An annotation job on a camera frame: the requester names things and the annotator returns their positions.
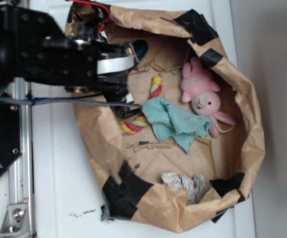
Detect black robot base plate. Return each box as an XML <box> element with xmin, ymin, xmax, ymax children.
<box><xmin>0</xmin><ymin>104</ymin><xmax>22</xmax><ymax>178</ymax></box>

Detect teal terry cloth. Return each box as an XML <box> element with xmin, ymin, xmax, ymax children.
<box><xmin>142</xmin><ymin>97</ymin><xmax>213</xmax><ymax>154</ymax></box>

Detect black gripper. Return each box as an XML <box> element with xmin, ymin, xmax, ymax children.
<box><xmin>70</xmin><ymin>22</ymin><xmax>139</xmax><ymax>118</ymax></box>

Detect multicolour rope ring toy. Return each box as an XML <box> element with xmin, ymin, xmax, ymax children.
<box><xmin>118</xmin><ymin>76</ymin><xmax>164</xmax><ymax>135</ymax></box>

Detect dark green plastic pickle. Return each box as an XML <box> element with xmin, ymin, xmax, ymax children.
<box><xmin>133</xmin><ymin>40</ymin><xmax>148</xmax><ymax>60</ymax></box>

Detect crumpled grey white rag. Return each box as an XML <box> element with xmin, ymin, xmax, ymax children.
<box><xmin>161</xmin><ymin>172</ymin><xmax>208</xmax><ymax>205</ymax></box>

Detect aluminium extrusion rail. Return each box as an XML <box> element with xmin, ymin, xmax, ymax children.
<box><xmin>5</xmin><ymin>81</ymin><xmax>36</xmax><ymax>238</ymax></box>

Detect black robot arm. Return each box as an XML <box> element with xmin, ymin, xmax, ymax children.
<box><xmin>0</xmin><ymin>0</ymin><xmax>142</xmax><ymax>119</ymax></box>

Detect pink plush lamb toy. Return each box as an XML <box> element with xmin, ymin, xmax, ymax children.
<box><xmin>181</xmin><ymin>56</ymin><xmax>237</xmax><ymax>137</ymax></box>

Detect brown paper bag bin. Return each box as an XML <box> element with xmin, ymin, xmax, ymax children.
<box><xmin>73</xmin><ymin>5</ymin><xmax>265</xmax><ymax>233</ymax></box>

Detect metal corner bracket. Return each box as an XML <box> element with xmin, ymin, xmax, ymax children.
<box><xmin>0</xmin><ymin>203</ymin><xmax>30</xmax><ymax>238</ymax></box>

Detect red wire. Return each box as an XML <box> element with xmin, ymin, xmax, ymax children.
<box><xmin>64</xmin><ymin>0</ymin><xmax>111</xmax><ymax>32</ymax></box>

